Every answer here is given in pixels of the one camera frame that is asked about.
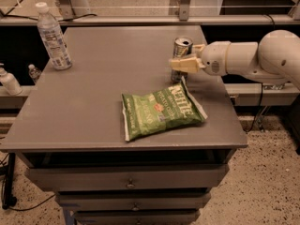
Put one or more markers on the white bottle on ledge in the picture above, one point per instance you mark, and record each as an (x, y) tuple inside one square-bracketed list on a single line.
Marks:
[(9, 81)]

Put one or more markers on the metal frame post left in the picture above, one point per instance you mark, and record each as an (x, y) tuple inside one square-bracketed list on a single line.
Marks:
[(70, 9)]

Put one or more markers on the metal frame post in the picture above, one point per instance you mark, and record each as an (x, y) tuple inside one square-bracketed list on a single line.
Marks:
[(180, 8), (70, 9)]

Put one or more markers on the metal frame post centre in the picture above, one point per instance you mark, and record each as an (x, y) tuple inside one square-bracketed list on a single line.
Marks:
[(180, 8)]

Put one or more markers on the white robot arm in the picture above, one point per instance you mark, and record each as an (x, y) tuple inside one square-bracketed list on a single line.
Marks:
[(274, 60)]

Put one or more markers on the redbull can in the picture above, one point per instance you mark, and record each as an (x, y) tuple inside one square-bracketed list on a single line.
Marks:
[(182, 47)]

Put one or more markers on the green jalapeno chip bag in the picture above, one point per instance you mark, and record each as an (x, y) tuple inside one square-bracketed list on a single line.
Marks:
[(171, 107)]

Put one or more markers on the middle grey drawer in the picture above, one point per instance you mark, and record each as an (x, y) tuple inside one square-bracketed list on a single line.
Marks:
[(134, 201)]

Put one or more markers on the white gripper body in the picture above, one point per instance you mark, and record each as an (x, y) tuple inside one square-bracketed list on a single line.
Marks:
[(215, 58)]

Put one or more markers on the black stand leg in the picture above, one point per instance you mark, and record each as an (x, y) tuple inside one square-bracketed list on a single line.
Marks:
[(7, 170)]

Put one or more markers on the bottom grey drawer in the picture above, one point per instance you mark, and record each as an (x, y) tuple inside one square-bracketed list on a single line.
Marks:
[(150, 217)]

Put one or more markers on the grey drawer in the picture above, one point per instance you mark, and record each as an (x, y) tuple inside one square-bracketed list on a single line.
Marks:
[(150, 217), (134, 201), (123, 178)]

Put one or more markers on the small water bottle behind table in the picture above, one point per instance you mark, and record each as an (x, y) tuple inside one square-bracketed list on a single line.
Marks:
[(34, 72)]

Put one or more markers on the clear plastic water bottle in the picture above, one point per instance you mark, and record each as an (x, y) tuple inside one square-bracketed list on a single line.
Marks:
[(52, 37)]

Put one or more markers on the top grey drawer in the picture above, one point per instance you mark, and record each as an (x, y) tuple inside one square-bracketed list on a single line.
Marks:
[(123, 178)]

